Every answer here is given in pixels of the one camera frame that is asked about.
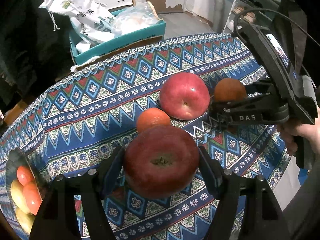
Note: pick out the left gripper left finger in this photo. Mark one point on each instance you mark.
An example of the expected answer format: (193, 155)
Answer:
(98, 183)

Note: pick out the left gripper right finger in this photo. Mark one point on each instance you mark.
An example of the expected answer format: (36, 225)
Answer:
(224, 186)

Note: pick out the small tangerine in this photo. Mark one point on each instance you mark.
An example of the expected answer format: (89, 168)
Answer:
(229, 89)
(150, 118)

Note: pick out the red apple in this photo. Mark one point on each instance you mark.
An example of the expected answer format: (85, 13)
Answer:
(160, 161)
(184, 96)

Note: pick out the large front orange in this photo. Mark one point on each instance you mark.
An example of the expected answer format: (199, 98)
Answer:
(24, 175)

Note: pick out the yellow pear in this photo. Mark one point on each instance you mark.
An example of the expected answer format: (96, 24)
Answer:
(16, 190)
(25, 220)

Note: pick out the small top tangerine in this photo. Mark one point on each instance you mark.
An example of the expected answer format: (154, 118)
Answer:
(150, 118)

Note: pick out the person right hand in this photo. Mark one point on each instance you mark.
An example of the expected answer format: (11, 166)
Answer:
(293, 128)

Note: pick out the patterned blue tablecloth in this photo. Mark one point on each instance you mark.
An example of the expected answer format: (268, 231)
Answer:
(76, 123)

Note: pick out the dark glass bowl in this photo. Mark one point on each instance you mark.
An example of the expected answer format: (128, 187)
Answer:
(17, 158)

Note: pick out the black hanging coat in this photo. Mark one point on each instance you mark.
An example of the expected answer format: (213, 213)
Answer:
(34, 48)

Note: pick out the teal cardboard box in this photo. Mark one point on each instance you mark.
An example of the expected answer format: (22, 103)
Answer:
(155, 30)

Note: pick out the white rice bag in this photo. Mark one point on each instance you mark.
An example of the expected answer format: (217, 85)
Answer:
(92, 22)

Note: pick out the clear plastic bag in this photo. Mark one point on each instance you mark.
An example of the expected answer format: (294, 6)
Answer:
(135, 18)

